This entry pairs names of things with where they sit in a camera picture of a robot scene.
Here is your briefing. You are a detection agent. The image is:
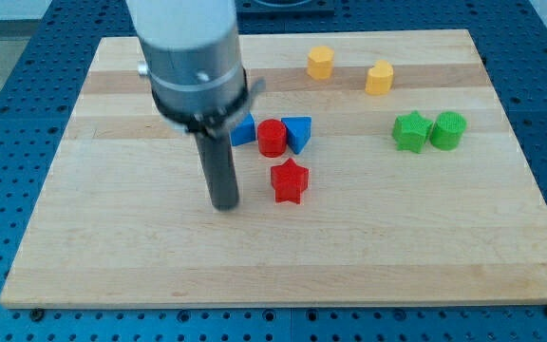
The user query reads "yellow heart block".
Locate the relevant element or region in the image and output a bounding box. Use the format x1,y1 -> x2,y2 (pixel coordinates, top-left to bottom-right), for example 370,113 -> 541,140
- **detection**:
365,60 -> 394,95

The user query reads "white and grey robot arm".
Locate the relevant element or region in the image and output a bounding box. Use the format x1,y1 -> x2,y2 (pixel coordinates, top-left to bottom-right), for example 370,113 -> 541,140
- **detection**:
126,0 -> 264,138

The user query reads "red cylinder block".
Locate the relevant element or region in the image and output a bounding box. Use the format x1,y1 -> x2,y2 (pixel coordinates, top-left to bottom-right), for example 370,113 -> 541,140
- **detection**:
257,119 -> 287,158

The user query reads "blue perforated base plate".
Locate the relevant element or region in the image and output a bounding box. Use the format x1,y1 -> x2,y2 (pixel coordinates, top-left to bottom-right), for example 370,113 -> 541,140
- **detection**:
0,0 -> 547,341

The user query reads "blue cube block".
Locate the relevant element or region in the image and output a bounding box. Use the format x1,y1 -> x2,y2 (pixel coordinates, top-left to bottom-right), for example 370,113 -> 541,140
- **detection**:
230,113 -> 256,146

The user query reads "blue triangle block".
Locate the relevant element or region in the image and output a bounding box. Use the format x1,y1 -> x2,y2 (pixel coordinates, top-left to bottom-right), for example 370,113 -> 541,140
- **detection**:
281,117 -> 311,155

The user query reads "green star block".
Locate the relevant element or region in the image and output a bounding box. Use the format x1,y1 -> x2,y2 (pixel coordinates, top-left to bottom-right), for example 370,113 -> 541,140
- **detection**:
392,111 -> 434,154

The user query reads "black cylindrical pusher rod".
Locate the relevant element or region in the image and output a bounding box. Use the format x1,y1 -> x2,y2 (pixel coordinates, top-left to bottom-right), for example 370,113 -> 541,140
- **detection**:
195,132 -> 239,211

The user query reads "green cylinder block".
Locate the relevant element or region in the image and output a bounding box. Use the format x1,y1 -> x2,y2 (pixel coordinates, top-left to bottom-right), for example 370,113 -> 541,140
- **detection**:
430,111 -> 467,151

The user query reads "wooden board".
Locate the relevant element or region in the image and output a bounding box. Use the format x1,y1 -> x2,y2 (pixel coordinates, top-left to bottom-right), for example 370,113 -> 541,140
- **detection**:
0,29 -> 547,309

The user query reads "yellow hexagon block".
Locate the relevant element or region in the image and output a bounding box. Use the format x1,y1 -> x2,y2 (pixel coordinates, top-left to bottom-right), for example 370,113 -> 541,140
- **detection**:
307,46 -> 334,80

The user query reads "red star block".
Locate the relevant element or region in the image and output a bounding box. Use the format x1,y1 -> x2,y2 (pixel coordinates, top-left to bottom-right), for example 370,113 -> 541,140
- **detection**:
270,158 -> 310,204

